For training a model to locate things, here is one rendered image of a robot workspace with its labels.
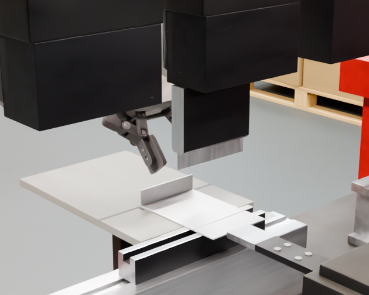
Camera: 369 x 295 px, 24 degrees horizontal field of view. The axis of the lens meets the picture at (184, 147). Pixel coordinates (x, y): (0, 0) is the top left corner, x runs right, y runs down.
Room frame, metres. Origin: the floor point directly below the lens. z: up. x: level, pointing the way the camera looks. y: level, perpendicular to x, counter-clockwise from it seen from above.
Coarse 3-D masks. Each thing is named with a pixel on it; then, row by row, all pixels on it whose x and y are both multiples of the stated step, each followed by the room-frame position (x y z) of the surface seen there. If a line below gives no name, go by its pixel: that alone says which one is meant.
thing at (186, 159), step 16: (176, 96) 0.88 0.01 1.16; (192, 96) 0.88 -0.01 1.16; (208, 96) 0.90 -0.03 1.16; (224, 96) 0.91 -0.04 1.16; (240, 96) 0.93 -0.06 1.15; (176, 112) 0.88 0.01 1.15; (192, 112) 0.88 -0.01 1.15; (208, 112) 0.90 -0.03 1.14; (224, 112) 0.91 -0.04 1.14; (240, 112) 0.93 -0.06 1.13; (176, 128) 0.88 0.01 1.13; (192, 128) 0.88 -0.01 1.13; (208, 128) 0.90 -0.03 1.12; (224, 128) 0.91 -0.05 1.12; (240, 128) 0.93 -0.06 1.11; (176, 144) 0.88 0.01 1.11; (192, 144) 0.88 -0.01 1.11; (208, 144) 0.90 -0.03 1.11; (224, 144) 0.93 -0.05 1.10; (240, 144) 0.94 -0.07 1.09; (192, 160) 0.89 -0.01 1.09; (208, 160) 0.91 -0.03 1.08
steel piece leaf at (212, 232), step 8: (232, 216) 0.94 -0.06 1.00; (240, 216) 0.94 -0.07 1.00; (248, 216) 0.94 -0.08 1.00; (256, 216) 0.94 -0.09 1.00; (208, 224) 0.91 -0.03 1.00; (216, 224) 0.91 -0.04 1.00; (224, 224) 0.91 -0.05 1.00; (232, 224) 0.91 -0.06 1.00; (240, 224) 0.91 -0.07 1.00; (200, 232) 0.89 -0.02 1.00; (208, 232) 0.89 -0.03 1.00; (216, 232) 0.89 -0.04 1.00; (224, 232) 0.89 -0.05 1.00
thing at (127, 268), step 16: (256, 224) 0.94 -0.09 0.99; (160, 240) 0.87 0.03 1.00; (176, 240) 0.89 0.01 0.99; (192, 240) 0.88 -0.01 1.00; (208, 240) 0.89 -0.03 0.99; (224, 240) 0.91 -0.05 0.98; (128, 256) 0.84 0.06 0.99; (144, 256) 0.83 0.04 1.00; (160, 256) 0.85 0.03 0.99; (176, 256) 0.86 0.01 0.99; (192, 256) 0.88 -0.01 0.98; (208, 256) 0.89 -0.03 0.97; (128, 272) 0.83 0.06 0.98; (144, 272) 0.83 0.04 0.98; (160, 272) 0.85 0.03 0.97
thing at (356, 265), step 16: (240, 240) 0.87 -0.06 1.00; (256, 240) 0.86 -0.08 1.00; (272, 240) 0.86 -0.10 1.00; (272, 256) 0.83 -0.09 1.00; (288, 256) 0.82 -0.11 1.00; (304, 256) 0.82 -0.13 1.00; (320, 256) 0.82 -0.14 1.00; (352, 256) 0.76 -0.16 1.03; (368, 256) 0.76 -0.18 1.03; (304, 272) 0.80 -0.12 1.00; (320, 272) 0.74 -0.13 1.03; (336, 272) 0.73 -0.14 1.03; (352, 272) 0.73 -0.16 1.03; (368, 272) 0.73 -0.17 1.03; (304, 288) 0.74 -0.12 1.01; (320, 288) 0.73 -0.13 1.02; (336, 288) 0.72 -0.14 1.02; (352, 288) 0.71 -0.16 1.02; (368, 288) 0.70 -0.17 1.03
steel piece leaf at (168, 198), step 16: (192, 176) 1.02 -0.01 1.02; (144, 192) 0.97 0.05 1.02; (160, 192) 0.99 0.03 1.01; (176, 192) 1.01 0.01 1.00; (192, 192) 1.01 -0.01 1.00; (160, 208) 0.96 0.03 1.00; (176, 208) 0.96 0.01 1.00; (192, 208) 0.96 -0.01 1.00; (208, 208) 0.96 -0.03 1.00; (224, 208) 0.96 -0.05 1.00; (240, 208) 0.96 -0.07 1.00; (192, 224) 0.91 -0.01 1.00
